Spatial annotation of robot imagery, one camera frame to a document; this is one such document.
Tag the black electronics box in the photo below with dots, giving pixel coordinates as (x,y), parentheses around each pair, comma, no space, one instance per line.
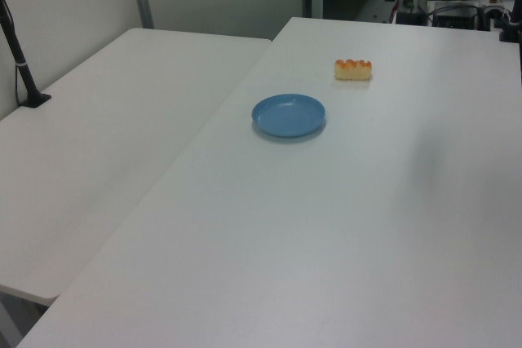
(454,17)

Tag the black camera pole with base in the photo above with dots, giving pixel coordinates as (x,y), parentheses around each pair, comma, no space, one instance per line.
(21,66)

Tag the black table clamp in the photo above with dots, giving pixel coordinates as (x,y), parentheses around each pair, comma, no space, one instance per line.
(508,31)

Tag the blue round plate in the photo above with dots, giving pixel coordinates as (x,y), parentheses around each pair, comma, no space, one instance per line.
(288,115)

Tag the orange-topped bread loaf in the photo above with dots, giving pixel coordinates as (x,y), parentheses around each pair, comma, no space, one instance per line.
(353,72)

